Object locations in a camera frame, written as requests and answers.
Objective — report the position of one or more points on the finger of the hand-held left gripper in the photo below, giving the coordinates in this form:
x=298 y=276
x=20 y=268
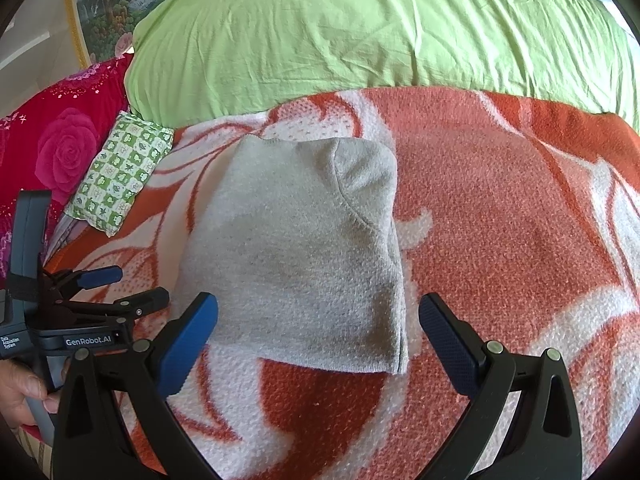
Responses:
x=145 y=301
x=102 y=276

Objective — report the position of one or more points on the orange and white printed blanket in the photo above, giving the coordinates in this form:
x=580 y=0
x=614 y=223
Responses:
x=500 y=210

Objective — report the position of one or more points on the light green quilt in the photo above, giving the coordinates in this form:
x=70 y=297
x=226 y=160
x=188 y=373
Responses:
x=350 y=25

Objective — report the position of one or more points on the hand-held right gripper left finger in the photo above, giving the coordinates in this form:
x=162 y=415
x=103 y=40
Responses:
x=187 y=345

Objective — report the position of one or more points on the red floral quilt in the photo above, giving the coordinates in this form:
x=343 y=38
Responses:
x=60 y=130

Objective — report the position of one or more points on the landscape wall painting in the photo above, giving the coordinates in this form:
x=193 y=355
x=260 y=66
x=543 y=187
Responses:
x=115 y=0

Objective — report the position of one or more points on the person's left hand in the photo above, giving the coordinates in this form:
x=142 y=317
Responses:
x=20 y=390

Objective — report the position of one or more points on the grey sweater with brown hem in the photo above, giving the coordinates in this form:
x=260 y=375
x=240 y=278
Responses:
x=295 y=260

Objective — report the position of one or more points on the green and white patterned pillow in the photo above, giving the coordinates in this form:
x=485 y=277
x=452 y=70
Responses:
x=122 y=170

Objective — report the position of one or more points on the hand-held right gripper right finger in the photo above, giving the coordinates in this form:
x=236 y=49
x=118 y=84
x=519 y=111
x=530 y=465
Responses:
x=447 y=345

